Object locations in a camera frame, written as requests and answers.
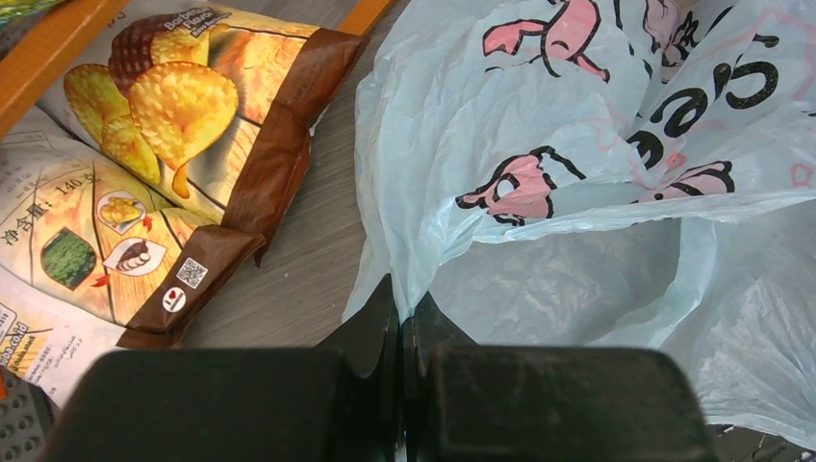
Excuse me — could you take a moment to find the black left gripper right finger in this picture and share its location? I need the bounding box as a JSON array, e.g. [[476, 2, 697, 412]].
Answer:
[[402, 295, 718, 461]]

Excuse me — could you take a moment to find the light blue plastic bag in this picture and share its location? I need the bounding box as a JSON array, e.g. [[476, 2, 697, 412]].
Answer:
[[344, 1, 815, 449]]

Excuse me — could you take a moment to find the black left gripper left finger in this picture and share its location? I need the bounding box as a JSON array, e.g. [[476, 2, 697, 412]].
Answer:
[[43, 276, 399, 461]]

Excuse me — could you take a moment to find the white brown snack bag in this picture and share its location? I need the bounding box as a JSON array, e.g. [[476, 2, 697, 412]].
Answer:
[[0, 105, 268, 409]]

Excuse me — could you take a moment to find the barbecue chips bag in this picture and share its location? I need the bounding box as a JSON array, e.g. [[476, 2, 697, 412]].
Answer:
[[39, 1, 365, 240]]

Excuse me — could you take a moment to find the wooden shelf rack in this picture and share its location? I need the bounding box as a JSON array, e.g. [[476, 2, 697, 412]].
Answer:
[[1, 1, 387, 164]]

